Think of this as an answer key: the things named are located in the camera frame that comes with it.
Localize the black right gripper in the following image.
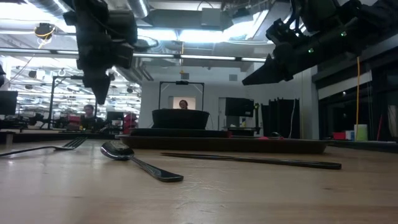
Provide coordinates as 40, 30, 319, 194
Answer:
241, 18, 315, 86

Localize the metal spoon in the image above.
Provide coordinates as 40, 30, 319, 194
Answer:
99, 140, 185, 184

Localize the pale green container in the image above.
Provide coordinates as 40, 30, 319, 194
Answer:
353, 124, 369, 142

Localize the yellow black ceiling cable reel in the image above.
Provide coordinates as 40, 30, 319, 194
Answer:
34, 22, 57, 41

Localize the black chopstick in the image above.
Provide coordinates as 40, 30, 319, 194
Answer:
161, 151, 341, 169
160, 152, 343, 171

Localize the black computer monitor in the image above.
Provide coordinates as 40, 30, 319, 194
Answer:
0, 90, 19, 116

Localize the black curtain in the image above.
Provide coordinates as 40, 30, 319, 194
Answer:
261, 98, 301, 139

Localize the black aluminium table frame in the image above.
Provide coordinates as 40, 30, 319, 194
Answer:
0, 129, 398, 153

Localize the black camera rig frame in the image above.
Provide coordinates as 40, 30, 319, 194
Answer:
47, 75, 101, 130
158, 80, 205, 111

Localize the black bowl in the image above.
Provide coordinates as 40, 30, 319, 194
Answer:
151, 108, 210, 131

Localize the grey ceiling box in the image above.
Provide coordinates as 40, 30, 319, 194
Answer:
201, 7, 223, 27

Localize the black wall monitor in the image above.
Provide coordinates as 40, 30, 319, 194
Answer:
224, 96, 256, 118

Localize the dark brown serving tray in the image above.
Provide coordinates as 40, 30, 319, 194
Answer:
116, 134, 331, 155

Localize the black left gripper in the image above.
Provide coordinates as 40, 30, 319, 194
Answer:
63, 0, 138, 106

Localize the metal fork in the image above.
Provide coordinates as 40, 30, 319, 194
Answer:
0, 136, 88, 157

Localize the long ceiling light bar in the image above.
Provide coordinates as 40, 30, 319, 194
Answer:
0, 47, 268, 65

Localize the yellow hanging cord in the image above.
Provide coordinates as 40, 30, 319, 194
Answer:
355, 55, 361, 141

